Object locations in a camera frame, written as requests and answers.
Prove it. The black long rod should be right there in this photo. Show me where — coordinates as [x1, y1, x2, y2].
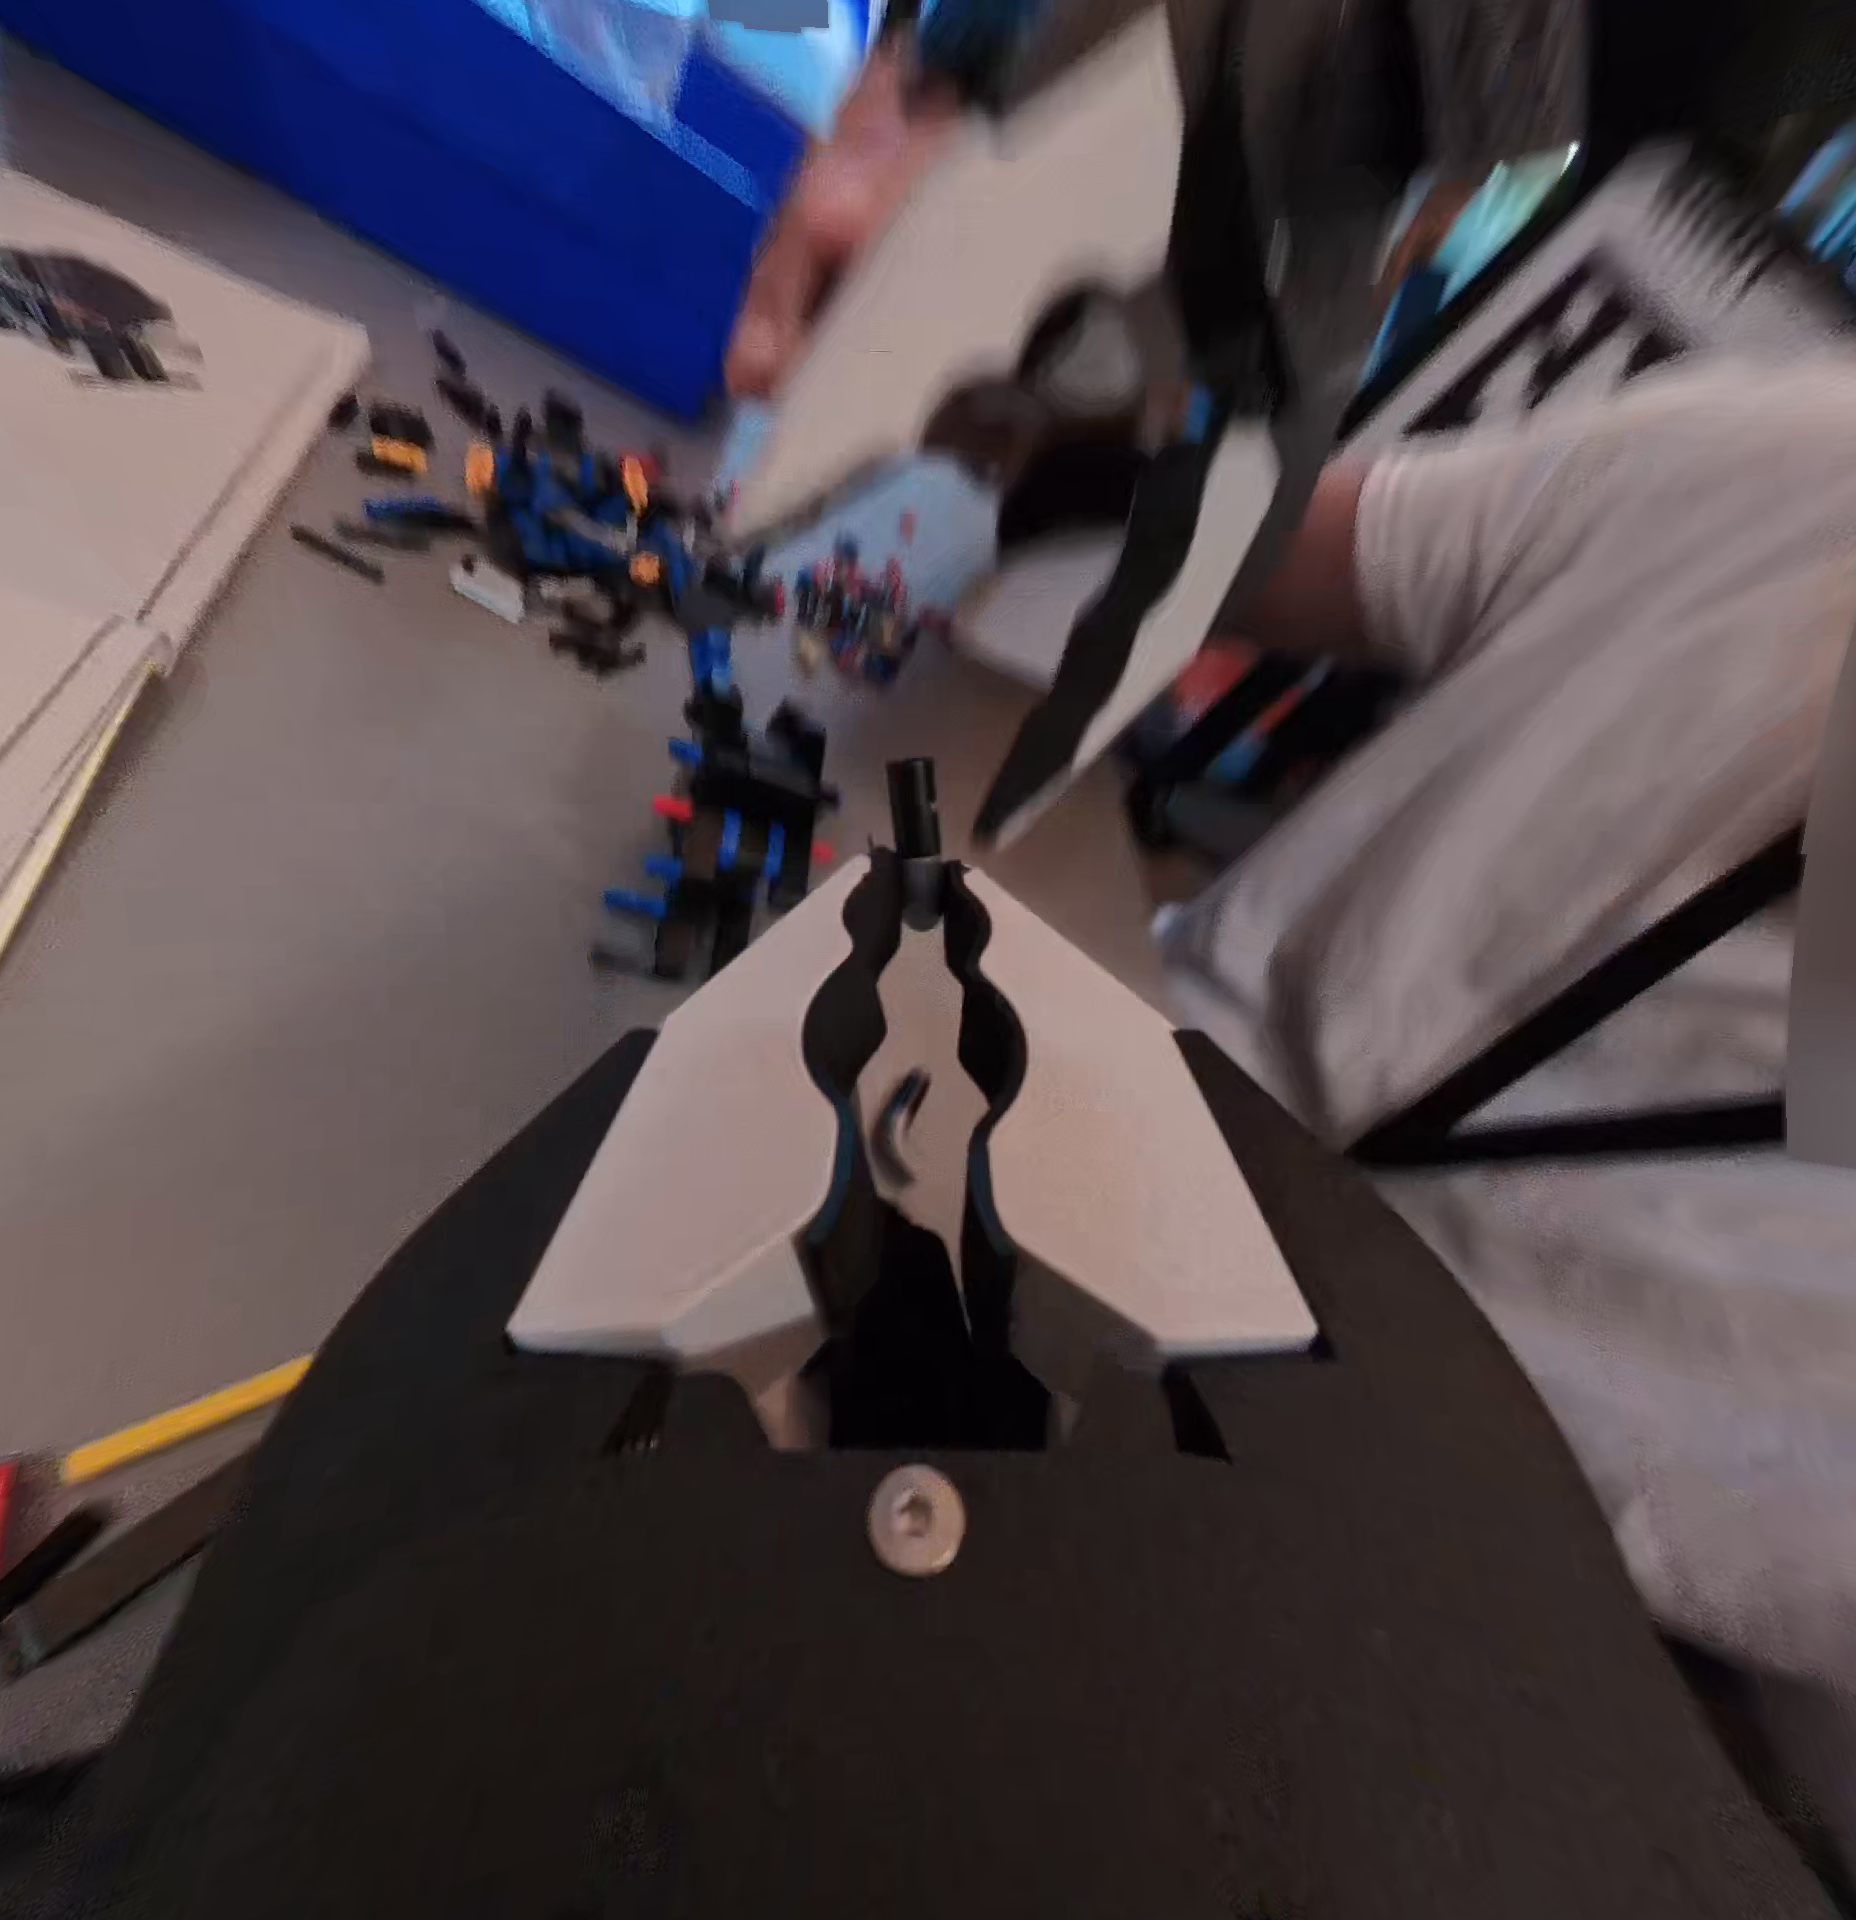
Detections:
[0, 1500, 243, 1670]

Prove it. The black white marker poster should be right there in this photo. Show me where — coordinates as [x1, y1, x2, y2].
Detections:
[1380, 141, 1834, 446]

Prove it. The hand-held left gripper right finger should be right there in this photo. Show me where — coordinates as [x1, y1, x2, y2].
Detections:
[934, 854, 1323, 1446]

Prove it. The blue bin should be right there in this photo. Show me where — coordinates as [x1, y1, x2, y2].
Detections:
[0, 0, 812, 424]

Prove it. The lego instruction booklet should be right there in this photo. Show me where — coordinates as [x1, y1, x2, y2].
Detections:
[0, 158, 376, 1009]

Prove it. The black lego chassis assembly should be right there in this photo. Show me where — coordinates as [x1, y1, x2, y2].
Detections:
[595, 629, 845, 986]

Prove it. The person's right hand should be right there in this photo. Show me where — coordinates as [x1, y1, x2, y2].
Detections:
[723, 66, 937, 400]

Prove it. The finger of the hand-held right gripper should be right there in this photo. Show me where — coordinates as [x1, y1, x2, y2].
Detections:
[970, 433, 1287, 844]
[723, 27, 1188, 531]

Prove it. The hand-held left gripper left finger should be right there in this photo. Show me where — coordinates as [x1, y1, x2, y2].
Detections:
[506, 848, 904, 1397]

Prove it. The yellow lego axle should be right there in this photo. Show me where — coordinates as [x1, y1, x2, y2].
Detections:
[63, 1355, 316, 1488]

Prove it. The pile of lego beams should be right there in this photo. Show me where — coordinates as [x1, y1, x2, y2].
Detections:
[289, 329, 788, 677]

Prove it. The pile of small lego pins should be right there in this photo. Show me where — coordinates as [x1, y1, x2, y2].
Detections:
[791, 510, 931, 686]

